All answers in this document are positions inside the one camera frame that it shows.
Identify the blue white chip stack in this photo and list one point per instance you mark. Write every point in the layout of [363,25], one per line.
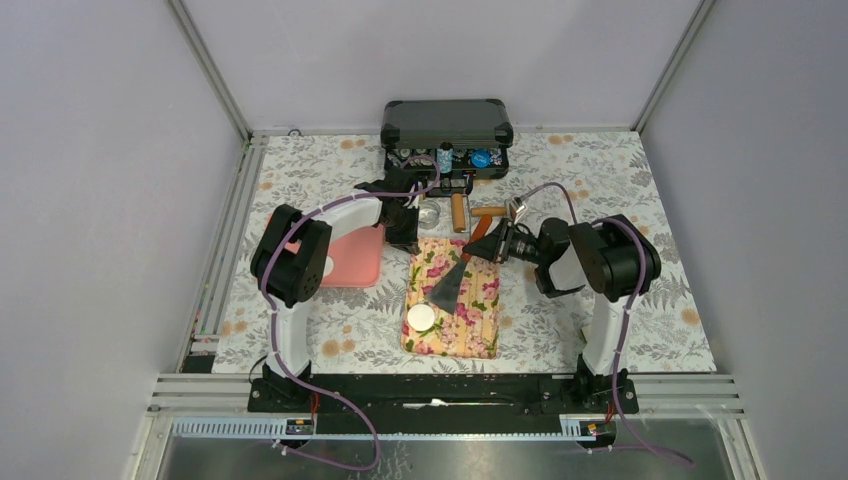
[444,158]

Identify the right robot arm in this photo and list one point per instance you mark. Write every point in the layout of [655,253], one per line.
[609,256]

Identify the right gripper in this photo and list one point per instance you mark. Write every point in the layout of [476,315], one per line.
[492,246]

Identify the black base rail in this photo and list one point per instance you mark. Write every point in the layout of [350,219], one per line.
[441,404]

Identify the black poker chip case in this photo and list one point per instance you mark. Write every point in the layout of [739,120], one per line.
[412,130]

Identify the blue small blind button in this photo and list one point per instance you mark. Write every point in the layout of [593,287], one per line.
[480,158]

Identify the pink plastic tray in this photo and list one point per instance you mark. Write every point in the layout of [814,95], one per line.
[356,255]

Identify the floral yellow tray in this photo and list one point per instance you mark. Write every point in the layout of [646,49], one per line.
[472,331]

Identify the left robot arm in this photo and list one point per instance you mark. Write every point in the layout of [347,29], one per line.
[287,363]

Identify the white dough ball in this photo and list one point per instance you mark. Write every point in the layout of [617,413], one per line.
[421,317]

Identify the wooden double-ended rolling pin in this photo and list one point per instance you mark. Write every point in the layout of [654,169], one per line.
[461,212]

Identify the white dough wrapper lower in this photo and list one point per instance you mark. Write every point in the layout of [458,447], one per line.
[328,266]

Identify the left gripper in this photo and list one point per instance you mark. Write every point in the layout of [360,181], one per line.
[411,235]

